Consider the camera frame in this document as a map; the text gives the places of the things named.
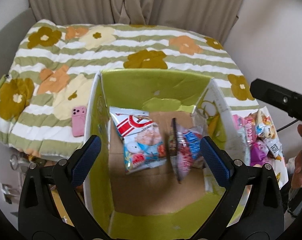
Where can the purple chips bag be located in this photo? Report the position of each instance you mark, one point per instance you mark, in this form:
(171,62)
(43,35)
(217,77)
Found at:
(259,153)

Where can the green cardboard box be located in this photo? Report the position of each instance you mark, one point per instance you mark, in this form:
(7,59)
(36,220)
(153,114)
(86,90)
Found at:
(132,190)

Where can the white orange cartoon snack bag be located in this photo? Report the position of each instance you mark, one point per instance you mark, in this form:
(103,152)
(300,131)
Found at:
(265,127)

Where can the pink smartphone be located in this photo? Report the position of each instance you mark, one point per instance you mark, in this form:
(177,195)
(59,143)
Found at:
(78,118)

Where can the grey headboard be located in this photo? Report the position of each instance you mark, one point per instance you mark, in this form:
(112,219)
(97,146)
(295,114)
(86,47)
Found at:
(10,37)

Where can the white yellow Tayto chips bag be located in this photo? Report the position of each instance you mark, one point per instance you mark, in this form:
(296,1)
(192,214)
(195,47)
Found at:
(275,147)

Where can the dark red blue snack bag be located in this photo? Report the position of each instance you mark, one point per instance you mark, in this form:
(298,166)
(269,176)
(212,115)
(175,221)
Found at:
(184,149)

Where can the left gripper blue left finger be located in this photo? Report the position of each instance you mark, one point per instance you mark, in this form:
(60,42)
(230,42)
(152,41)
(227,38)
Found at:
(83,159)

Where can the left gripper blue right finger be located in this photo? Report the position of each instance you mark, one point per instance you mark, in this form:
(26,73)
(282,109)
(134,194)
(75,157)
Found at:
(217,160)

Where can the red white blue snack bag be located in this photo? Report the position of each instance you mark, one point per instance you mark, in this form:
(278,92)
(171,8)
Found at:
(143,146)

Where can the person's right hand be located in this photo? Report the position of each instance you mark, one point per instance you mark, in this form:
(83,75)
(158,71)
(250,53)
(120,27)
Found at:
(296,181)

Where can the beige curtain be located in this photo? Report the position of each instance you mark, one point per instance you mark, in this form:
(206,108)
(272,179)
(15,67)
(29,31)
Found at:
(214,18)

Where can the green striped floral duvet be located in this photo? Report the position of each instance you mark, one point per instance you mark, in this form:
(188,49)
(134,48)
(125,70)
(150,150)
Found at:
(54,67)

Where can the pink marshmallow bag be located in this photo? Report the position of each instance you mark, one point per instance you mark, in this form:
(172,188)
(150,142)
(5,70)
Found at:
(248,125)

